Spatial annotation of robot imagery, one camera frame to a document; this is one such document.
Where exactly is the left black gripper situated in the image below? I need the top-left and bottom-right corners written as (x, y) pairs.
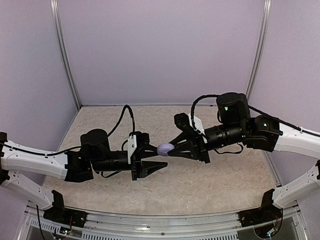
top-left (91, 143), bottom-right (168, 181)

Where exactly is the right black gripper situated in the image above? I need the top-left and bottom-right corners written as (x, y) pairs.
top-left (167, 122), bottom-right (247, 164)

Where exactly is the purple earbud charging case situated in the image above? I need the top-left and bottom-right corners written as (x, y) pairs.
top-left (157, 143), bottom-right (175, 157)

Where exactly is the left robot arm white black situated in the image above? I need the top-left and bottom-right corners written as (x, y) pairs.
top-left (0, 128), bottom-right (168, 223)

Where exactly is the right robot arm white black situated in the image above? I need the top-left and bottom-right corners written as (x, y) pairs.
top-left (167, 92), bottom-right (320, 163)

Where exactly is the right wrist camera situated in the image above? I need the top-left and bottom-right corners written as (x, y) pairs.
top-left (174, 112), bottom-right (202, 135)

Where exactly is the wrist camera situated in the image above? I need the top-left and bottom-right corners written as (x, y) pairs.
top-left (174, 112), bottom-right (202, 135)
top-left (127, 131), bottom-right (150, 165)

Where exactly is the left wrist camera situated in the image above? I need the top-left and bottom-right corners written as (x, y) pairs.
top-left (127, 131), bottom-right (150, 165)

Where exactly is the front aluminium rail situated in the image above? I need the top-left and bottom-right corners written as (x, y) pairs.
top-left (23, 204), bottom-right (301, 240)

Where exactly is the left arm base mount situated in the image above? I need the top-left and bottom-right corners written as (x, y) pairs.
top-left (43, 207), bottom-right (88, 228)

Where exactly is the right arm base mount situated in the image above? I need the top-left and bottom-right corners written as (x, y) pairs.
top-left (238, 208), bottom-right (283, 228)

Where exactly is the right aluminium frame post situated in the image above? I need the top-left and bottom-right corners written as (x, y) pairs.
top-left (245, 0), bottom-right (272, 100)

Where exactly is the aluminium frame post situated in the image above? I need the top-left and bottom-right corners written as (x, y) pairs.
top-left (50, 0), bottom-right (82, 111)
top-left (245, 0), bottom-right (272, 100)

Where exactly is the left aluminium frame post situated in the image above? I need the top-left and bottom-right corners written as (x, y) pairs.
top-left (50, 0), bottom-right (82, 111)

